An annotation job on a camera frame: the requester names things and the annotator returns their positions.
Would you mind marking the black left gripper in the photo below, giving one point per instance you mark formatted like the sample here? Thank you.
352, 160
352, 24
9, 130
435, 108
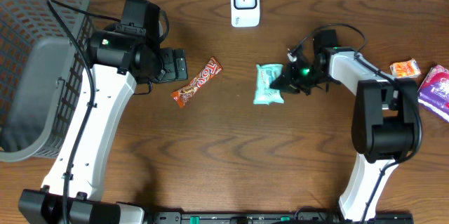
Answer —
173, 64

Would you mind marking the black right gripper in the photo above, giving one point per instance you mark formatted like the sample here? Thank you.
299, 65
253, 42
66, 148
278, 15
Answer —
295, 75

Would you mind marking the teal wet wipes pack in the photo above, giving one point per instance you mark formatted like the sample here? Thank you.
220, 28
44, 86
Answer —
266, 74

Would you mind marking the orange brown candy bar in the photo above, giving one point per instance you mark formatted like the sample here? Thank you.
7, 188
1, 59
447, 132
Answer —
184, 94

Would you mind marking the orange white tissue pack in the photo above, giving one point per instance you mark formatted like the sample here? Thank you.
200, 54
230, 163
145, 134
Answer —
405, 69

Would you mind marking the purple Carefree pad pack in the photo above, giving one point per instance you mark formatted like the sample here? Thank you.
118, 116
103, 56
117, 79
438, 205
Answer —
433, 92

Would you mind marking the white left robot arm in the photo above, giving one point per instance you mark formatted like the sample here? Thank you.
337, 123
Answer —
116, 60

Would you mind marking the white barcode scanner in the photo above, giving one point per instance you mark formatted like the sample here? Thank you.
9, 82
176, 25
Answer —
245, 13

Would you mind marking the grey plastic basket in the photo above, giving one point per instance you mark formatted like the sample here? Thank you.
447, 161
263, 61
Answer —
41, 75

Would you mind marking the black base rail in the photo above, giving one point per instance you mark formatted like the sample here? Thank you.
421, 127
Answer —
171, 217

